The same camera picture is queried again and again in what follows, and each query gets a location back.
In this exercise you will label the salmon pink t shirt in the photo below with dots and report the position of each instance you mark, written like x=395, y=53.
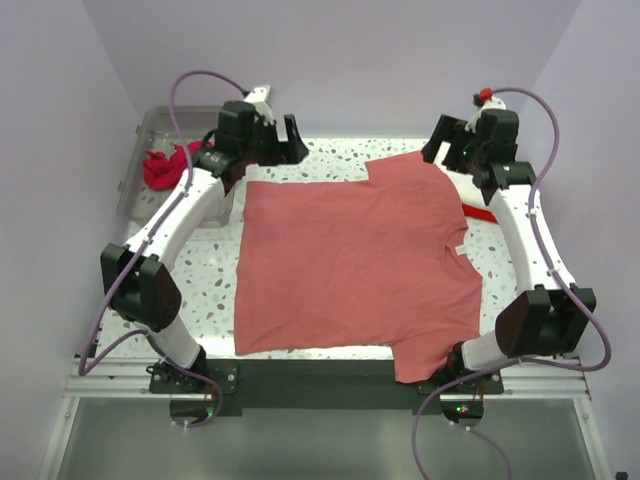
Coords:
x=374, y=262

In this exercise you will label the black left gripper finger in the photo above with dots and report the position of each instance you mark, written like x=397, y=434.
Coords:
x=292, y=152
x=293, y=136

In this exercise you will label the clear plastic bin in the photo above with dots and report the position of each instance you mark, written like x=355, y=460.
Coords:
x=138, y=203

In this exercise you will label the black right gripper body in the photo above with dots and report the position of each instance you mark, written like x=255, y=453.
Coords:
x=474, y=152

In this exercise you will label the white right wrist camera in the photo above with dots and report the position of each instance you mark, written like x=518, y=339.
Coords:
x=484, y=100

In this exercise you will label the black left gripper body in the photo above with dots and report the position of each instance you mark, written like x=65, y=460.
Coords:
x=262, y=148

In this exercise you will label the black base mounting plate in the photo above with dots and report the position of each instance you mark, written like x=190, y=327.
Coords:
x=244, y=384

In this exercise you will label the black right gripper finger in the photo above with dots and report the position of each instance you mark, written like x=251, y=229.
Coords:
x=446, y=129
x=456, y=156

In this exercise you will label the folded white t shirt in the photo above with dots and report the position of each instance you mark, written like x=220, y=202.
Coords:
x=469, y=194

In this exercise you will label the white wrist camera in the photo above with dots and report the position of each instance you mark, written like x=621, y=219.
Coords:
x=484, y=100
x=259, y=97

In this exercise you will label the folded red t shirt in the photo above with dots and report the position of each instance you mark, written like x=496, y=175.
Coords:
x=477, y=213

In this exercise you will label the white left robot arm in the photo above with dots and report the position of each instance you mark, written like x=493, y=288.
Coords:
x=137, y=275

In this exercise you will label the crumpled red t shirt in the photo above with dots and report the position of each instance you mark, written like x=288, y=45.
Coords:
x=162, y=172

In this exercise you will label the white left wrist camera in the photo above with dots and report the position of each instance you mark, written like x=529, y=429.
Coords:
x=259, y=97

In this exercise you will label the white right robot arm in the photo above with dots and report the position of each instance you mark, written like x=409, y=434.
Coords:
x=549, y=314

